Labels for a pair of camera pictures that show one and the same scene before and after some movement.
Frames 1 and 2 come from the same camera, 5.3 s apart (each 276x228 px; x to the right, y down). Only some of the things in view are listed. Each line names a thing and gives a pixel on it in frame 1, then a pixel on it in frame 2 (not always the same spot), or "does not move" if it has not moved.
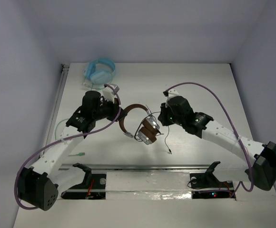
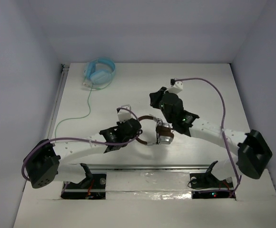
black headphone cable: (165, 137) -> (157, 142)
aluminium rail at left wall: (64, 71) does not move
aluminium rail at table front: (148, 166) does not move
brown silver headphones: (147, 131) -> (164, 133)
